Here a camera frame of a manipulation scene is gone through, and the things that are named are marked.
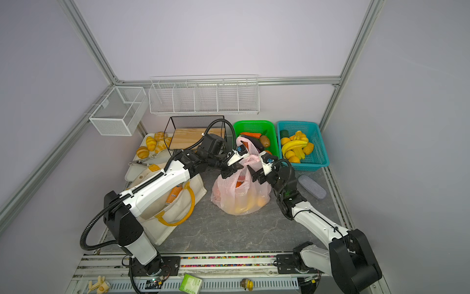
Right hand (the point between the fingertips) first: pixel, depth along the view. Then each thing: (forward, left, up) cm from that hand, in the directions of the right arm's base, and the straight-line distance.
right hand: (258, 160), depth 79 cm
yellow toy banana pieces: (-44, +59, -20) cm, 76 cm away
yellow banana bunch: (+24, -24, -20) cm, 39 cm away
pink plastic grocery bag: (-13, +8, -7) cm, 17 cm away
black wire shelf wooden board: (+26, +41, -8) cm, 49 cm away
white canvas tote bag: (-24, +37, -6) cm, 45 cm away
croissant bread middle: (+30, +66, -21) cm, 75 cm away
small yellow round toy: (-43, +5, -21) cm, 48 cm away
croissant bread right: (+31, +58, -21) cm, 69 cm away
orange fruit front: (-9, +8, -4) cm, 13 cm away
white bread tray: (+23, +62, -22) cm, 70 cm away
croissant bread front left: (+21, +67, -20) cm, 73 cm away
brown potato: (+29, -7, -19) cm, 35 cm away
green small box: (-43, +27, -21) cm, 55 cm away
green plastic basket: (+40, -8, -17) cm, 44 cm away
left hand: (-4, +7, +1) cm, 8 cm away
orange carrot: (+35, +1, -19) cm, 40 cm away
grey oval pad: (-1, -28, -21) cm, 35 cm away
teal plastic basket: (+12, -33, -14) cm, 38 cm away
